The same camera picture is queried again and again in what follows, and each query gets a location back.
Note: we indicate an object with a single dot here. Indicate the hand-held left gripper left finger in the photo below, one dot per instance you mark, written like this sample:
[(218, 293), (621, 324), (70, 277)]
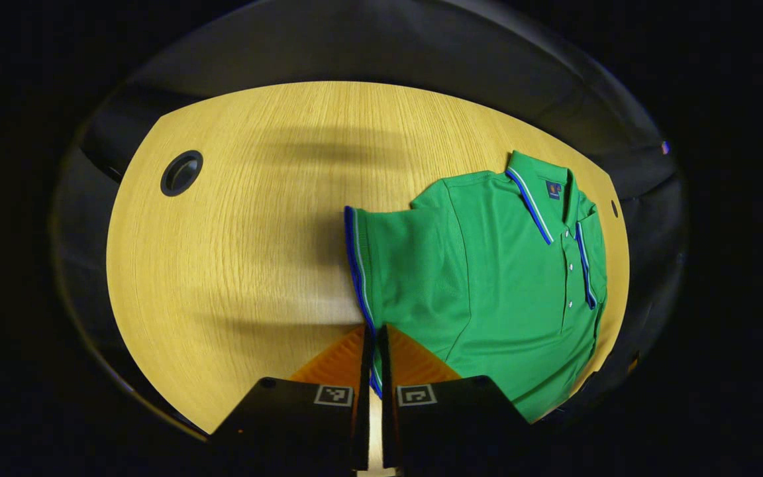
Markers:
[(302, 417)]

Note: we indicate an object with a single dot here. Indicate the green T-shirt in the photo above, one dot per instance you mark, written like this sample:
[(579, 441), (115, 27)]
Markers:
[(487, 278)]

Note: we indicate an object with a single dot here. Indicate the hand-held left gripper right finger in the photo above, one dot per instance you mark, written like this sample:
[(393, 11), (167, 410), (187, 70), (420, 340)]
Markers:
[(448, 417)]

